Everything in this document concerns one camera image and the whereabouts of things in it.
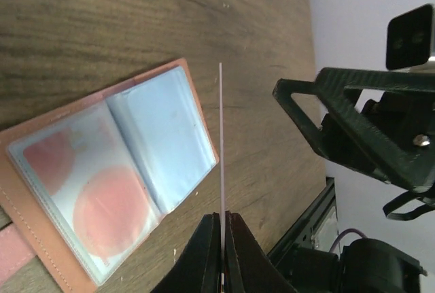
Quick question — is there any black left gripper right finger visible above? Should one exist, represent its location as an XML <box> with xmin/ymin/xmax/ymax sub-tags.
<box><xmin>224</xmin><ymin>211</ymin><xmax>296</xmax><ymax>293</ymax></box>

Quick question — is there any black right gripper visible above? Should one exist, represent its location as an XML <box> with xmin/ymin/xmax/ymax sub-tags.
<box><xmin>273</xmin><ymin>67</ymin><xmax>434</xmax><ymax>193</ymax></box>

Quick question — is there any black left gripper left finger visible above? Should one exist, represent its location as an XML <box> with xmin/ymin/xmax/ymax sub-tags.
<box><xmin>149</xmin><ymin>213</ymin><xmax>222</xmax><ymax>293</ymax></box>

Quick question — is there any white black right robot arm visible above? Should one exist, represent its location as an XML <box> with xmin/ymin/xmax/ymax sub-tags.
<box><xmin>268</xmin><ymin>67</ymin><xmax>434</xmax><ymax>292</ymax></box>

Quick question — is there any black enclosure frame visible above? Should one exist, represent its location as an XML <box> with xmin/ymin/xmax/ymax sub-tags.
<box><xmin>268</xmin><ymin>177</ymin><xmax>338</xmax><ymax>269</ymax></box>

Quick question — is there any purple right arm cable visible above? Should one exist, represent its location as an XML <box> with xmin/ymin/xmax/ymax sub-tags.
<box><xmin>328</xmin><ymin>228</ymin><xmax>366</xmax><ymax>255</ymax></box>

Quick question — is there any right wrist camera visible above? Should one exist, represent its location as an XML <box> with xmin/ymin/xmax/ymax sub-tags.
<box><xmin>385</xmin><ymin>3</ymin><xmax>434</xmax><ymax>72</ymax></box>

